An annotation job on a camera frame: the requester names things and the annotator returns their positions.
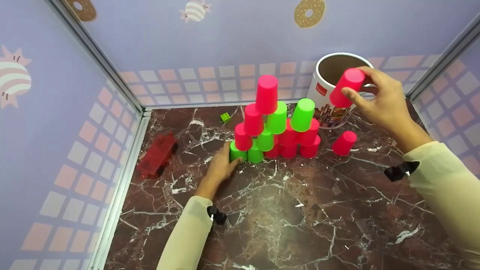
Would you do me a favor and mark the person's right hand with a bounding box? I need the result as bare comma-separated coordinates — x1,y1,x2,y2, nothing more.
341,66,432,153

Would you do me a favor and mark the pyramid of pink green cups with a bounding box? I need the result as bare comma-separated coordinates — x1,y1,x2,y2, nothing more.
229,74,322,164

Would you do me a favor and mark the red transparent toy vehicle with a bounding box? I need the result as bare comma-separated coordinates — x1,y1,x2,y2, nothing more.
136,132,179,179

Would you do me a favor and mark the person's left hand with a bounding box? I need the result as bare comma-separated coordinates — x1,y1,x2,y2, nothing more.
195,142,244,200

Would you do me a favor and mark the black wrist band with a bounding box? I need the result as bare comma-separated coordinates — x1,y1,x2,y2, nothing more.
207,206,228,226
384,160,420,183

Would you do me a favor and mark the pink plastic cup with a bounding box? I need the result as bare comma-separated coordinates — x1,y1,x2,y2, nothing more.
332,130,358,157
329,68,366,109

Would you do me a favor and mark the white cardboard tube container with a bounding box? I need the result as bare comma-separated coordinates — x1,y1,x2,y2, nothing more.
307,52,375,130

